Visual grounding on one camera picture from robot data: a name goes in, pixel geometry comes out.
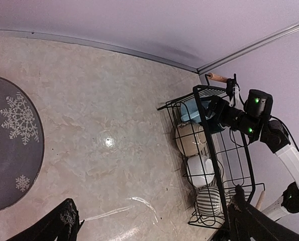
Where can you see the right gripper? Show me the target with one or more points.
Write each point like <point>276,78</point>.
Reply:
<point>225,114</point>

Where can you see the striped small bowl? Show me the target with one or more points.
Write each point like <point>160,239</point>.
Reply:
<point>208,201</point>

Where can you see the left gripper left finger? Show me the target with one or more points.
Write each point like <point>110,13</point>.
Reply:
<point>62,223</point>

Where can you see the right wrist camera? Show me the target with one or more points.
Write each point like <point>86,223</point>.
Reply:
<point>233,91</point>

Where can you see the black wire dish rack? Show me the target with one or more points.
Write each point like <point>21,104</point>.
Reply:
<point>228,150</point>

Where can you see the white ceramic bowl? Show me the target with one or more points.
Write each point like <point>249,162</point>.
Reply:
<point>200,170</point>

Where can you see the right aluminium corner post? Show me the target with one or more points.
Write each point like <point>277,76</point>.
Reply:
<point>284,32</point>

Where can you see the near wooden rack handle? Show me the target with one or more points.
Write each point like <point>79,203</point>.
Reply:
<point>260,200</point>

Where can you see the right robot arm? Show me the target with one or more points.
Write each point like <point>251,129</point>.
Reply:
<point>256,122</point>

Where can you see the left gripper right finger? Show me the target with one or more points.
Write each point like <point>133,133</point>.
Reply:
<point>246,221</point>

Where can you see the light blue mug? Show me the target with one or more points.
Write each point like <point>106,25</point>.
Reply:
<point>189,112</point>

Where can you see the wooden rack handle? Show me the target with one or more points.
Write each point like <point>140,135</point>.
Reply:
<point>260,200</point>
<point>217,78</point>

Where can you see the beige ceramic bowl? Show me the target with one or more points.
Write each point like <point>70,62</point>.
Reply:
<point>190,138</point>

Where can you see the dark green mug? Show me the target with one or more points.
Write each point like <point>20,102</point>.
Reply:
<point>215,126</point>

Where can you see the grey deer pattern plate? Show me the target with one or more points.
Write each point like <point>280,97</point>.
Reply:
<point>22,144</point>

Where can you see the far wooden rack handle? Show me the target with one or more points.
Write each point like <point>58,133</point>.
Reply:
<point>217,78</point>

